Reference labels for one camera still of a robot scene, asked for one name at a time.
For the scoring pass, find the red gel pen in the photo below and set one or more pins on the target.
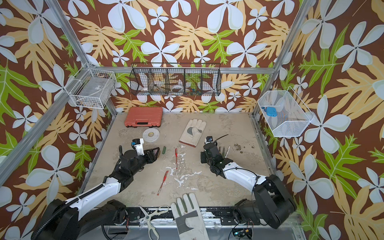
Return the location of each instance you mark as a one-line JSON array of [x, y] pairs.
[[176, 158], [163, 181]]

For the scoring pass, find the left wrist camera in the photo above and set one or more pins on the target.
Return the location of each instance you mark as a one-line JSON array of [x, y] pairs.
[[137, 145]]

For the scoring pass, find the white wire basket left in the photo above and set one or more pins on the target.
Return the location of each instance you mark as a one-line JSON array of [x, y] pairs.
[[91, 87]]

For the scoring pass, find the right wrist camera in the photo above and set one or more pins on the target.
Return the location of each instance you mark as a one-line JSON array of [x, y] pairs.
[[209, 139]]

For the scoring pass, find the white handled scissors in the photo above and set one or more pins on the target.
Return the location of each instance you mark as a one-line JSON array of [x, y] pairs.
[[146, 219]]

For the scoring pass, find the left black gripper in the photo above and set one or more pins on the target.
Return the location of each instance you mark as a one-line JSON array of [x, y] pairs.
[[153, 157]]

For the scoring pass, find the black wire basket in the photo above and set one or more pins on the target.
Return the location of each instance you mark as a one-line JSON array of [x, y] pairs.
[[198, 79]]

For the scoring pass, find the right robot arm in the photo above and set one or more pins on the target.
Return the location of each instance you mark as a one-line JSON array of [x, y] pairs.
[[270, 200]]

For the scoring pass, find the beige work glove far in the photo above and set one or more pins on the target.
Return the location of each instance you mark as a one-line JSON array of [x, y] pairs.
[[193, 132]]

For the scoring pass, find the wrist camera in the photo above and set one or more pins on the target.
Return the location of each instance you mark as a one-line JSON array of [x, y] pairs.
[[209, 139], [137, 145]]

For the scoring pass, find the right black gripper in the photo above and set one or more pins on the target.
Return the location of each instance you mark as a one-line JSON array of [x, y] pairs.
[[210, 150]]

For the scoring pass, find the white mesh basket right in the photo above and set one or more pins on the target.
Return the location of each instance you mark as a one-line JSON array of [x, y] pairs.
[[294, 116]]

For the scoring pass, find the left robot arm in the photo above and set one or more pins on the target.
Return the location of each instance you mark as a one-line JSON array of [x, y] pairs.
[[70, 219]]

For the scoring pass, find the white tape roll in basket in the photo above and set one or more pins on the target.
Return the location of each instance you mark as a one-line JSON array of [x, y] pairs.
[[177, 88]]

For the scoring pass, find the blue object in basket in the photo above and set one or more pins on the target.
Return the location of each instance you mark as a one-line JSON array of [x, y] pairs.
[[271, 112]]

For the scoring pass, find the red plastic tool case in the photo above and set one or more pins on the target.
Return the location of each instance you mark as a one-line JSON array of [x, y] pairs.
[[144, 117]]

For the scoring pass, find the beige work glove near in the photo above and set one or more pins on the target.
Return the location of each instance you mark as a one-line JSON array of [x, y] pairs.
[[189, 220]]

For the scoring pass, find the beige work glove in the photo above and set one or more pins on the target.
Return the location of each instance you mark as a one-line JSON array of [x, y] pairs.
[[193, 132], [189, 220]]

